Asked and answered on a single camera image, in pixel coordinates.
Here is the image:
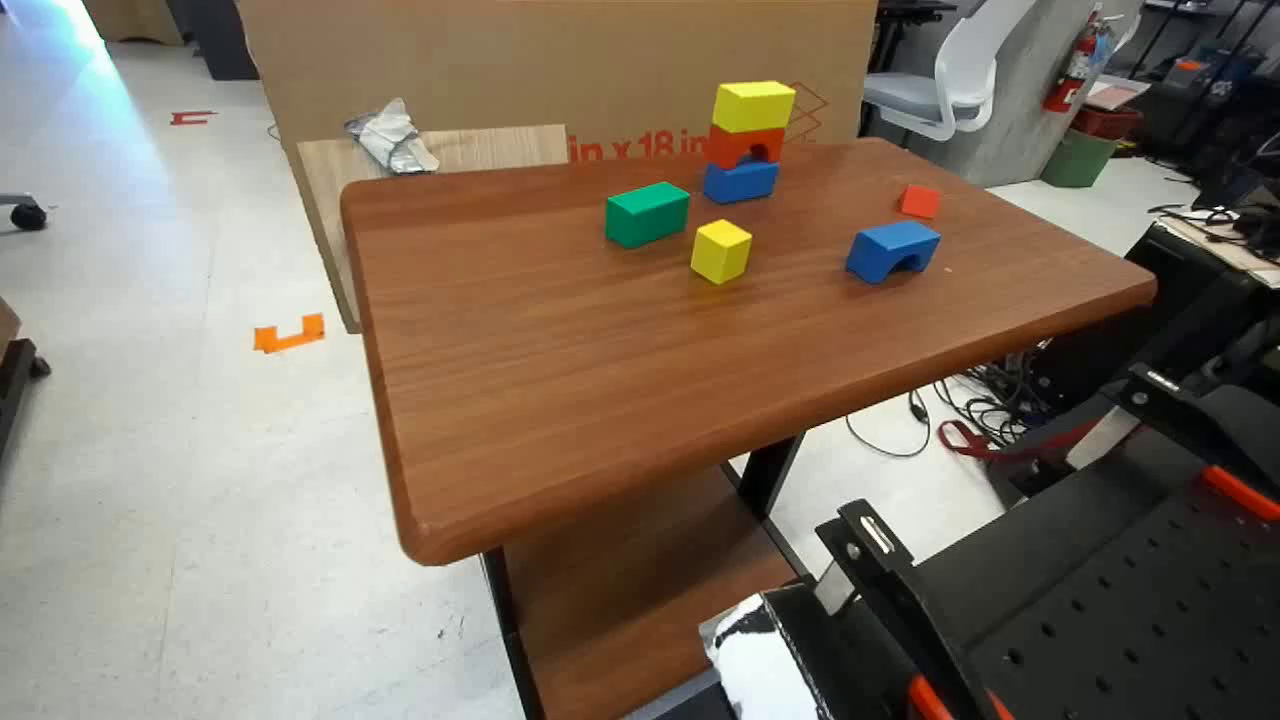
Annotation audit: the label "yellow rectangular block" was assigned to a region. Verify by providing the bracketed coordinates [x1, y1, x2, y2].
[707, 76, 799, 137]

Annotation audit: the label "silver reflective object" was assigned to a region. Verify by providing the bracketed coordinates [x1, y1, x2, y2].
[697, 590, 833, 720]

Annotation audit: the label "yellow cube block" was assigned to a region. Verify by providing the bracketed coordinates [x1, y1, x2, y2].
[688, 214, 756, 287]

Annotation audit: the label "green rectangular block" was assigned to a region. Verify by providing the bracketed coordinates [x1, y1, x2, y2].
[599, 178, 697, 250]

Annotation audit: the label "blue arch block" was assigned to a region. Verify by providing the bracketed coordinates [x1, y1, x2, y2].
[699, 157, 785, 206]
[845, 214, 945, 293]

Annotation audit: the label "orange arch block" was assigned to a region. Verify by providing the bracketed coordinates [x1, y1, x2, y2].
[704, 125, 789, 170]

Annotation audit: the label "wooden table lower panel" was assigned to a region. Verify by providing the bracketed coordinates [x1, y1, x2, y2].
[498, 465, 804, 720]

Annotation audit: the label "large cardboard box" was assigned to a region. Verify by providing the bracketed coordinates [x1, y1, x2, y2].
[236, 0, 882, 170]

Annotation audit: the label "small orange cube block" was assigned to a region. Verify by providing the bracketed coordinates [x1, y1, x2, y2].
[895, 178, 949, 222]

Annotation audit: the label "crumpled grey plastic bag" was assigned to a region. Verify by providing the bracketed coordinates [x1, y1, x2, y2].
[340, 90, 443, 178]

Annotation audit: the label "orange floor tape marker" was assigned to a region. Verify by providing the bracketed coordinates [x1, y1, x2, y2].
[252, 313, 327, 355]

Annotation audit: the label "green bin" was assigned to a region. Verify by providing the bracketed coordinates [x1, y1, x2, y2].
[1039, 129, 1117, 190]

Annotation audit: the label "red fire extinguisher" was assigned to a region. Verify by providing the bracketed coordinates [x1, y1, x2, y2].
[1039, 10, 1117, 114]

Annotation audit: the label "black perforated metal cart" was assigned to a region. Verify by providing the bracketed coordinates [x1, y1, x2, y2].
[814, 362, 1280, 720]

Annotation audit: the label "cluttered white desk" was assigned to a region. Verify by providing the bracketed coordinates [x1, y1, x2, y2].
[1144, 197, 1280, 293]

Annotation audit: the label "dark furniture base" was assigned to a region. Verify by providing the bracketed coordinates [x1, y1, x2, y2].
[0, 294, 55, 456]

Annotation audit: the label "black chair caster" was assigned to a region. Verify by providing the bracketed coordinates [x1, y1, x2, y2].
[0, 190, 51, 236]

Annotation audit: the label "white and grey cables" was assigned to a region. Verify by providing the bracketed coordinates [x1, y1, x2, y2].
[841, 372, 1020, 465]

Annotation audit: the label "red cable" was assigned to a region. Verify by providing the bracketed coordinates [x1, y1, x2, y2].
[936, 416, 1057, 468]

